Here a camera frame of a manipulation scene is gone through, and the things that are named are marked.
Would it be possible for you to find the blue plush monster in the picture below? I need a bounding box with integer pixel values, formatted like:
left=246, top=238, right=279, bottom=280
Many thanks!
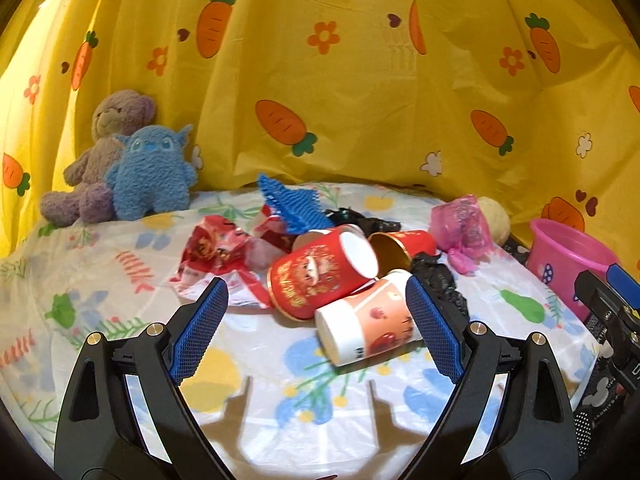
left=104, top=124, right=199, bottom=222

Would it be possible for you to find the red paper cup white base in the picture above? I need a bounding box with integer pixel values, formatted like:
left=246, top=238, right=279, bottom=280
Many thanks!
left=267, top=225, right=379, bottom=322

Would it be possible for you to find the stringy black plastic bag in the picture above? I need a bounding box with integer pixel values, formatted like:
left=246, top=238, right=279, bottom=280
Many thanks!
left=324, top=206, right=402, bottom=235

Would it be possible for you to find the brown teddy bear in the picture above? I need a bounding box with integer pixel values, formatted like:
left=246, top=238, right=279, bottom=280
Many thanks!
left=39, top=89, right=158, bottom=227

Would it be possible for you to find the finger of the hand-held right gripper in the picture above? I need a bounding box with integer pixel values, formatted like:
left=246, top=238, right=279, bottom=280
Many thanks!
left=574, top=269, right=627, bottom=343
left=606, top=263, right=640, bottom=311

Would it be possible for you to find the pink plastic bucket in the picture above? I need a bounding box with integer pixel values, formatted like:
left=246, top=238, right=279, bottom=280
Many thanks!
left=526, top=218, right=623, bottom=322

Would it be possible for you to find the white orange paper cup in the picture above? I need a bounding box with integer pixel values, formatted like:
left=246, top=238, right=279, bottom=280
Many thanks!
left=314, top=269, right=423, bottom=367

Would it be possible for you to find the yellow carrot print curtain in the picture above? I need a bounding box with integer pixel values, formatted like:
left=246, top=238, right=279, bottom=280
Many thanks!
left=0, top=0, right=640, bottom=281

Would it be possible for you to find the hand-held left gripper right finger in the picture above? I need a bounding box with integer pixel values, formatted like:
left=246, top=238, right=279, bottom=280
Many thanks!
left=400, top=276, right=583, bottom=480

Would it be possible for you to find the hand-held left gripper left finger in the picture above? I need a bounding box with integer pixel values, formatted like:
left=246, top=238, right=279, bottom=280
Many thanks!
left=54, top=276, right=236, bottom=480

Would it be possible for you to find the blue plastic mesh piece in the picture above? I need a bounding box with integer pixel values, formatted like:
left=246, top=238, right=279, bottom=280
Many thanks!
left=257, top=173, right=333, bottom=236

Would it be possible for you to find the beige plush ball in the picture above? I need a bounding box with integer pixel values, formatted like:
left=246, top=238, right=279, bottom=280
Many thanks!
left=477, top=196, right=512, bottom=247

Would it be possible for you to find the red white plastic wrapper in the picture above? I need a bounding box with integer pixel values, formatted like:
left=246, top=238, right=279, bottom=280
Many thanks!
left=170, top=210, right=296, bottom=311

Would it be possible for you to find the pink plastic bag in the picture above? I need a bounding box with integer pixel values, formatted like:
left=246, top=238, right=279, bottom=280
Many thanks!
left=429, top=194, right=493, bottom=276

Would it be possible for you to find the red paper cup gold inside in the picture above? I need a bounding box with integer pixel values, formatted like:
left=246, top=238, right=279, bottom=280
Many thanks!
left=368, top=230, right=438, bottom=281

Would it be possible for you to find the floral plastic tablecloth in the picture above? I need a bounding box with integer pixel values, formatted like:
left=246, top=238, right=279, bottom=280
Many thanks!
left=0, top=180, right=601, bottom=480

